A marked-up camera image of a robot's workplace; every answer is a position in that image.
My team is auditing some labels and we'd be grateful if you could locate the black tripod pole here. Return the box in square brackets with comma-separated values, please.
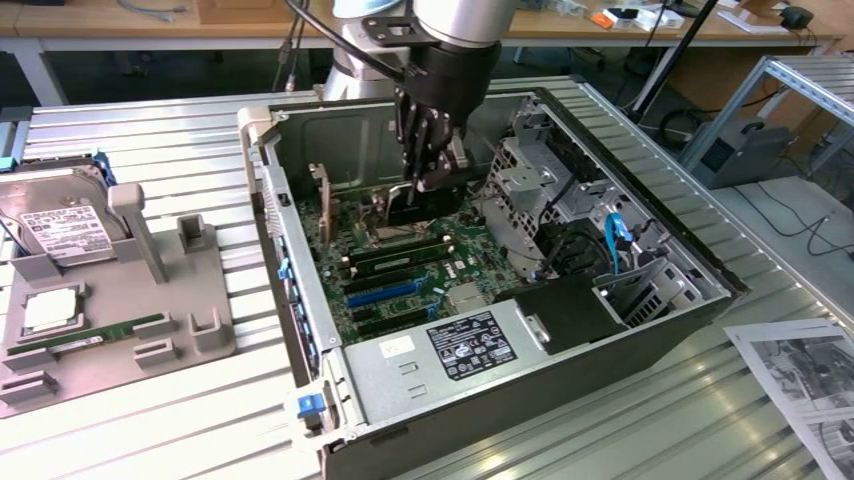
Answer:
[629, 0, 719, 114]

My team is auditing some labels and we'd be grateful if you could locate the black power wire bundle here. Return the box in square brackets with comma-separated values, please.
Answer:
[532, 222, 605, 281]

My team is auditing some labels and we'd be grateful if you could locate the blue expansion slot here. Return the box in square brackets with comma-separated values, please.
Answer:
[344, 280, 432, 309]

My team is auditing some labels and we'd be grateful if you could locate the open black PC case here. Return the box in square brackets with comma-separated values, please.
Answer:
[237, 87, 748, 480]

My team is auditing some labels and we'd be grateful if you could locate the silver chipset heat sink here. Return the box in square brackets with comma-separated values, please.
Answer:
[444, 285, 492, 314]

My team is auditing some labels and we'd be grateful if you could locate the CPU socket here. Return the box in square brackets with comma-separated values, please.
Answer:
[357, 219, 428, 249]

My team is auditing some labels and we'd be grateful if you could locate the aluminium profile frame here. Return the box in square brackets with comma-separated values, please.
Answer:
[676, 53, 854, 176]

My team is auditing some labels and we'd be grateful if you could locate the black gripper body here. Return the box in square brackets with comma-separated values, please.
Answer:
[392, 42, 503, 126]

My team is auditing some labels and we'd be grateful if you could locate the grey box device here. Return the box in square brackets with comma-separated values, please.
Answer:
[692, 121, 799, 190]

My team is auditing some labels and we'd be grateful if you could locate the metal disk bay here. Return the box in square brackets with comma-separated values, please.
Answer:
[480, 135, 565, 246]

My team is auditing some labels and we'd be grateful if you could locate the silver CPU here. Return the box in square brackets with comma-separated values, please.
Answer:
[22, 288, 80, 334]

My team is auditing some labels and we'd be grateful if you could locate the thick black camera cable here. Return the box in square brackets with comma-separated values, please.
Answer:
[284, 0, 408, 81]

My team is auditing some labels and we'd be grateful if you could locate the hard disk with white label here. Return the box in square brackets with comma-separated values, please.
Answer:
[0, 148, 129, 269]

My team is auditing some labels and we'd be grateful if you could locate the long black expansion slot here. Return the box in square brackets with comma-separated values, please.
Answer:
[340, 269, 428, 297]
[356, 307, 432, 337]

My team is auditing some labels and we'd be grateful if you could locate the grey parts rack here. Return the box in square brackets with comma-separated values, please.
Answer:
[0, 182, 238, 419]

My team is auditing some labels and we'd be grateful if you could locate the grey cable with connector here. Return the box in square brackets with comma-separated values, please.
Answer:
[276, 19, 300, 94]

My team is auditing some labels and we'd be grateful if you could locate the silver power supply with label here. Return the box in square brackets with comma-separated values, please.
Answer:
[339, 294, 555, 426]

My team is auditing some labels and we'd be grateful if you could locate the thin black cable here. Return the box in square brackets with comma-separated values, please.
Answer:
[732, 183, 854, 257]

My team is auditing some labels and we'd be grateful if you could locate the blue wire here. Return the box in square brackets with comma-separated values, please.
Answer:
[603, 212, 632, 276]

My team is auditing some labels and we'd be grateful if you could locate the green RAM stick with label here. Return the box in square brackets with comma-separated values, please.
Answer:
[9, 313, 165, 351]

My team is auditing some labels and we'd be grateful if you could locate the dark RAM stick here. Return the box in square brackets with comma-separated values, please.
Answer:
[345, 244, 452, 276]

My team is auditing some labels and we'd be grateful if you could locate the green motherboard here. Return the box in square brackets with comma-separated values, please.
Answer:
[296, 177, 528, 346]

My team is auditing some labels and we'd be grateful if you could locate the black graphics card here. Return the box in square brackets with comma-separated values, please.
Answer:
[307, 161, 468, 246]

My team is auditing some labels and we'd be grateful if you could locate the white box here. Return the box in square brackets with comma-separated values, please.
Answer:
[603, 5, 685, 31]

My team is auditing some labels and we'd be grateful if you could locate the printed paper sheet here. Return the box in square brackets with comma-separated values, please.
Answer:
[723, 318, 854, 480]

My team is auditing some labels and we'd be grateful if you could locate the aluminium bracket with blue clip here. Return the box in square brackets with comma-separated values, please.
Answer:
[0, 106, 33, 174]

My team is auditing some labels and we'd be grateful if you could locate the black power adapter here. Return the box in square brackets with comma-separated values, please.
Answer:
[778, 4, 814, 30]

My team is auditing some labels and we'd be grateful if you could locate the wooden desk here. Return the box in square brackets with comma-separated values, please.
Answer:
[0, 0, 848, 106]

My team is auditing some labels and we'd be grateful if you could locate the blue case latch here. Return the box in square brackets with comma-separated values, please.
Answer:
[292, 394, 327, 419]

